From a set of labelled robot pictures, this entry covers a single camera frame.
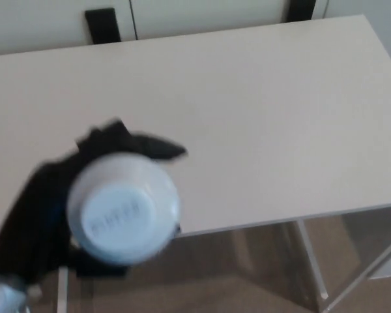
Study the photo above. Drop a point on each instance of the black chair backrest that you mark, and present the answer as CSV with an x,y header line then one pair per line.
x,y
102,26
301,9

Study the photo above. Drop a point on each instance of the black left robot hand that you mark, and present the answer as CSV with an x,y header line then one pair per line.
x,y
36,208

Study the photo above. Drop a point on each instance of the beige table with metal frame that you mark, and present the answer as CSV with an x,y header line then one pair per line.
x,y
234,124

